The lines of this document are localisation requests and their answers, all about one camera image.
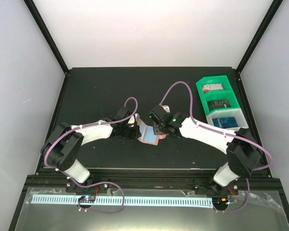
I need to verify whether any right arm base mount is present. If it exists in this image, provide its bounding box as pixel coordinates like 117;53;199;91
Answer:
191;178;238;196

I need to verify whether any blue card stack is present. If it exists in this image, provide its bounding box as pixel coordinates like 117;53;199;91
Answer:
212;117;238;129

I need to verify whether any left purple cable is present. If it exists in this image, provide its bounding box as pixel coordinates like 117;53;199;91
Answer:
43;97;138;214

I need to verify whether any left black frame post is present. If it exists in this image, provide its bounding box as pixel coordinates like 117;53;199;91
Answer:
23;0;69;74

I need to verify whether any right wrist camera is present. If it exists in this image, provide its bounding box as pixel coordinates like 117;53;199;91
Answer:
161;105;170;114

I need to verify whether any right black frame post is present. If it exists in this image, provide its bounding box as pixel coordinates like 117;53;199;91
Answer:
236;0;283;74

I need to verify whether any purple cable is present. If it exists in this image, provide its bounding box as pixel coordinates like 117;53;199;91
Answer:
160;81;273;214
43;97;138;214

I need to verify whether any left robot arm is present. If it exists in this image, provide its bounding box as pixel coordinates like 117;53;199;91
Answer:
41;107;141;192

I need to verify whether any black card stack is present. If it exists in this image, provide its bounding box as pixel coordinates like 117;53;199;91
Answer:
207;100;231;111

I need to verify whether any white slotted cable duct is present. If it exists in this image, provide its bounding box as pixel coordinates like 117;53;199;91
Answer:
31;194;213;208

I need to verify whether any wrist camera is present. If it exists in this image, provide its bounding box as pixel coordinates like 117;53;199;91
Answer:
128;113;139;126
161;105;170;114

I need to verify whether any green and white card bin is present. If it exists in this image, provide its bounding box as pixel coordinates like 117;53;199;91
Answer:
196;75;249;131

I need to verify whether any black frame post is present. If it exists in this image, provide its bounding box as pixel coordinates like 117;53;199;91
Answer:
236;0;283;74
23;0;69;74

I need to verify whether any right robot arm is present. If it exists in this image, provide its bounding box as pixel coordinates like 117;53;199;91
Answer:
149;105;262;194

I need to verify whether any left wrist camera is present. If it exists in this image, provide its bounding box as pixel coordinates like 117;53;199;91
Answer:
128;113;139;126

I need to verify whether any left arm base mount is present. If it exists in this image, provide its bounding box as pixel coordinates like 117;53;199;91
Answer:
66;180;108;209

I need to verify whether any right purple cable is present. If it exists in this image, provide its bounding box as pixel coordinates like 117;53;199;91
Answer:
160;81;273;214

